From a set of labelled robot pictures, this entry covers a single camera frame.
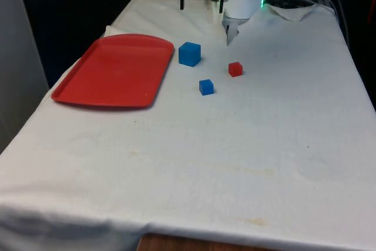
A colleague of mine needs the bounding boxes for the red tray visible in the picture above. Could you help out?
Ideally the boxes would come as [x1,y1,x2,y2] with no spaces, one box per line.
[51,33,175,112]

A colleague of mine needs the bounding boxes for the large blue cube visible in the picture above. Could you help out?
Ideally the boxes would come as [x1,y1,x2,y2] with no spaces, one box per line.
[178,41,202,67]

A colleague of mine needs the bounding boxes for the small red cube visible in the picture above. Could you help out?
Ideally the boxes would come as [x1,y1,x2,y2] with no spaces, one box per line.
[228,61,244,78]

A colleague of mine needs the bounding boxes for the small blue cube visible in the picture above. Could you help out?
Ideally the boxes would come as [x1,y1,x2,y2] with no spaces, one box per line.
[199,79,214,96]

